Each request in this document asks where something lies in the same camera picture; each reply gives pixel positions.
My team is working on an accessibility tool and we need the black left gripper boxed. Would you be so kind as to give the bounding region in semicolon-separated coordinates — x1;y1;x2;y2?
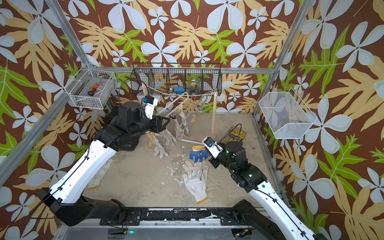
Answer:
128;114;170;139

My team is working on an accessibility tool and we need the aluminium frame post right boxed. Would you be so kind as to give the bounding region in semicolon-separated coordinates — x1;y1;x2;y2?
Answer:
252;1;316;116

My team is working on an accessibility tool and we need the white glove behind left arm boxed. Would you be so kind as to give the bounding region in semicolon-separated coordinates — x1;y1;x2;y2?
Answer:
86;159;113;190

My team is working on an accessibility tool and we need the aluminium frame post left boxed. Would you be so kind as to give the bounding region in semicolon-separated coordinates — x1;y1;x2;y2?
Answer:
1;1;89;186

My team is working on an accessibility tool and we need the clear glass jar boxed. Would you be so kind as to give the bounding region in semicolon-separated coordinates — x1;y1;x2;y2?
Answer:
186;79;201;95

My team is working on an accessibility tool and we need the black wire basket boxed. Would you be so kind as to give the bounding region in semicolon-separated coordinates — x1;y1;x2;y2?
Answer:
128;63;223;96

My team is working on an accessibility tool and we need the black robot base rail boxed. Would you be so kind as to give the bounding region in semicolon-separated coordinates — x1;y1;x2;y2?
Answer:
100;206;258;227

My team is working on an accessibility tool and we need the white mesh basket right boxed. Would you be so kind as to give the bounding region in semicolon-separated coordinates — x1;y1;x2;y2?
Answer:
259;89;317;140

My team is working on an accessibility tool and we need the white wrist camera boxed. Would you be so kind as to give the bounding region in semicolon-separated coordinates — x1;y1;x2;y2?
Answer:
202;137;224;159
143;96;158;120

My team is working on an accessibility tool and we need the blue dotted yellow cuff glove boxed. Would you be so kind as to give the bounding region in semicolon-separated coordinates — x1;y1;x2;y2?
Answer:
147;132;169;159

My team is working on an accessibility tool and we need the blue object in basket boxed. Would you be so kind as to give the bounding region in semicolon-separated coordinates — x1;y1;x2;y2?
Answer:
174;86;185;95

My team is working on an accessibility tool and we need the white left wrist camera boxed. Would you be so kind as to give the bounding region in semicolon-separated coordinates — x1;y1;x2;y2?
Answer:
143;96;158;120

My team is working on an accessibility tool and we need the yellow screwdriver bit set case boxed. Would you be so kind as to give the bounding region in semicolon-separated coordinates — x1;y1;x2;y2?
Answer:
219;126;247;145

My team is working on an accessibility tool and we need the beige cotton glove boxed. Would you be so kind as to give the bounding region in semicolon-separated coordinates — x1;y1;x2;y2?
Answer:
159;129;177;147

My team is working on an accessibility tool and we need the white yellow cuff glove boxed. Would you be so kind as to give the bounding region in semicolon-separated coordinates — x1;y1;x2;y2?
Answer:
183;160;209;204
175;109;189;141

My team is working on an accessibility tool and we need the aluminium frame post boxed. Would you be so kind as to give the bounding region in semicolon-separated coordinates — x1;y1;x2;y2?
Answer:
252;1;316;116
1;1;89;186

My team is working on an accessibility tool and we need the white wire basket left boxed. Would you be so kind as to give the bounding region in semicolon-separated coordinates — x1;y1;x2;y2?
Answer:
65;64;117;110

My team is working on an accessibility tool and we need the white clip hanger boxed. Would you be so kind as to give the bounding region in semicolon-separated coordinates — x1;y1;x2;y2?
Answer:
155;91;208;121

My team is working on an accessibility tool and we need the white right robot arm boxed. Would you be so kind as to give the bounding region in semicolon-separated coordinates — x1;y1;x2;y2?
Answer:
203;137;325;240

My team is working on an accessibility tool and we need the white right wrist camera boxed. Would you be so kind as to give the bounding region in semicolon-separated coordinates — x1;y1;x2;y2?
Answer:
202;137;224;159

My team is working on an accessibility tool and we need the wooden drying rack frame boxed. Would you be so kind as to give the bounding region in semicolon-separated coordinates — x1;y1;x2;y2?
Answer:
140;82;219;149

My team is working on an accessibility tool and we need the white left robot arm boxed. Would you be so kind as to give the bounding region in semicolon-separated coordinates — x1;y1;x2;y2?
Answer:
38;102;170;227

